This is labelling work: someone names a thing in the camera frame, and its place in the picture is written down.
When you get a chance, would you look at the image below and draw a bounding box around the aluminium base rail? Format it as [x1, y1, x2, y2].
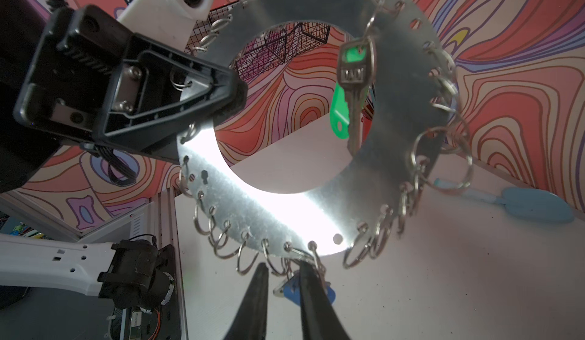
[79, 188, 188, 339]

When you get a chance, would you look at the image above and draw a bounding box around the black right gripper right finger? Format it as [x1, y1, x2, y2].
[300, 262, 350, 340]

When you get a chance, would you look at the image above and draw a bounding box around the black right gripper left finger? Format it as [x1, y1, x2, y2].
[224, 263, 270, 340]

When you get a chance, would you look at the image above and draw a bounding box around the light blue spatula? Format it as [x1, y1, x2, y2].
[431, 178, 575, 224]

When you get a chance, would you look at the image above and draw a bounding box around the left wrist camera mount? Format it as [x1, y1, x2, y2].
[117, 0, 214, 50]

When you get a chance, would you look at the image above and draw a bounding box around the green tagged key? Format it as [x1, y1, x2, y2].
[337, 36, 376, 156]

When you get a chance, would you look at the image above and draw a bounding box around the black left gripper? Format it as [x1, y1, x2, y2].
[1, 5, 248, 166]

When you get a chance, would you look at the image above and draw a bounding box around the blue tagged key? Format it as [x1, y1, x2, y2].
[273, 271, 337, 306]

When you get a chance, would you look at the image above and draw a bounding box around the black wire basket left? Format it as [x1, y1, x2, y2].
[184, 1, 332, 85]

